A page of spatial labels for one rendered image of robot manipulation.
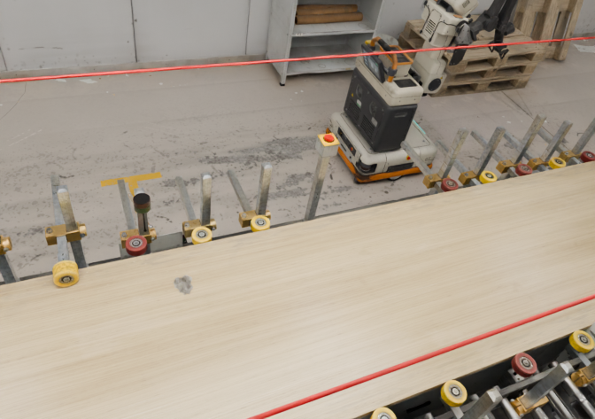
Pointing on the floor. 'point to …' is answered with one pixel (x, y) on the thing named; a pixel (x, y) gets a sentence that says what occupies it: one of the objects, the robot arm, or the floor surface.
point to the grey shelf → (372, 3)
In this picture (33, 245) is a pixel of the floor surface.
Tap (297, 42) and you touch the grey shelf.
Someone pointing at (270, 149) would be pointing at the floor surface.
